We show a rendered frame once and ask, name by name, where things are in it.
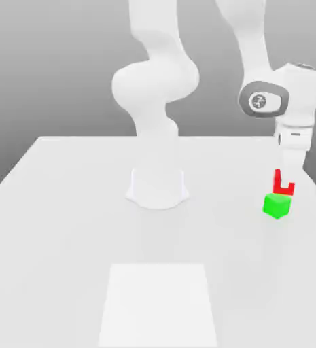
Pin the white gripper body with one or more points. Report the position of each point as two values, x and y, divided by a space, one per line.
293 160

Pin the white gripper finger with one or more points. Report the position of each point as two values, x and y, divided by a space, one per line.
285 179

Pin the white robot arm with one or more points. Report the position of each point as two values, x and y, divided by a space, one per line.
152 81

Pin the small green cube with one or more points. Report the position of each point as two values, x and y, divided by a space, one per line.
276 206

